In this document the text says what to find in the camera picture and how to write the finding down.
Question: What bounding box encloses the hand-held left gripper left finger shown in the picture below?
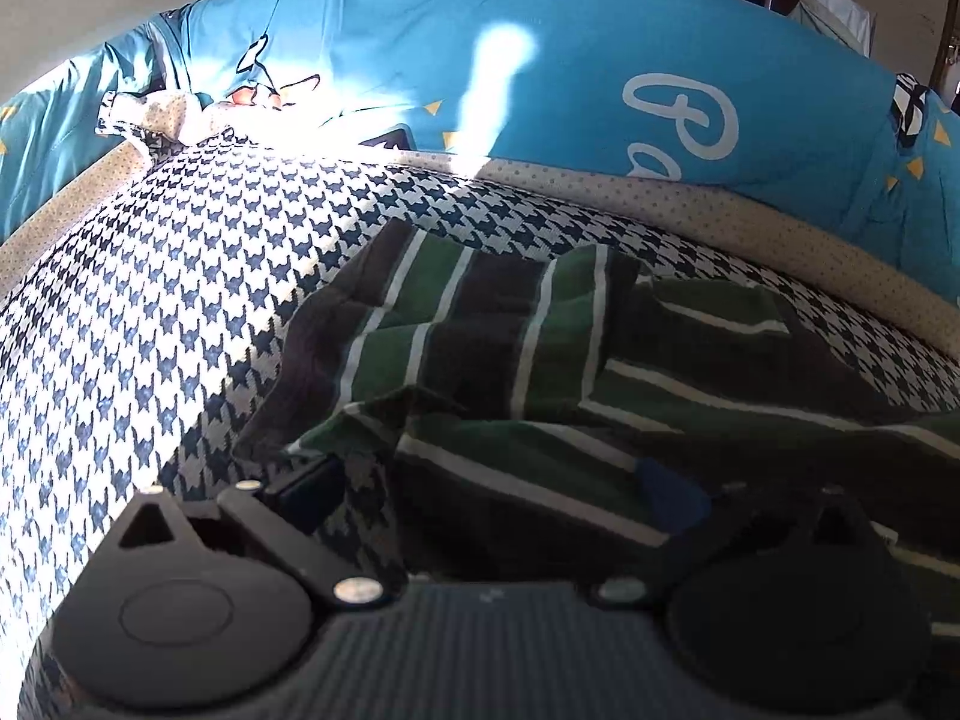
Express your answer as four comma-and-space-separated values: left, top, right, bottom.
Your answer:
94, 456, 406, 608

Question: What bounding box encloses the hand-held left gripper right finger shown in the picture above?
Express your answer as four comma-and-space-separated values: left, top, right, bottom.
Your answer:
592, 459, 882, 607

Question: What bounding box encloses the green striped shirt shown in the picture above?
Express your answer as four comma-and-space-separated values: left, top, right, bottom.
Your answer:
232, 221, 960, 691

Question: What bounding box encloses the houndstooth blanket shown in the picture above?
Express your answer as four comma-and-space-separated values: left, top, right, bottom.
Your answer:
0, 131, 960, 720

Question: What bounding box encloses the blue cartoon print quilt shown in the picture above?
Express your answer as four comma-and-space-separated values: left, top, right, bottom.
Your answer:
0, 0, 960, 271

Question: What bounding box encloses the pale hanging cloth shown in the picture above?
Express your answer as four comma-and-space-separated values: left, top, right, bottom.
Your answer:
791, 0, 875, 55

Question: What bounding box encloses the wooden door frame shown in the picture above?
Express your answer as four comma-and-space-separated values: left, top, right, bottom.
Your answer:
928, 0, 960, 91

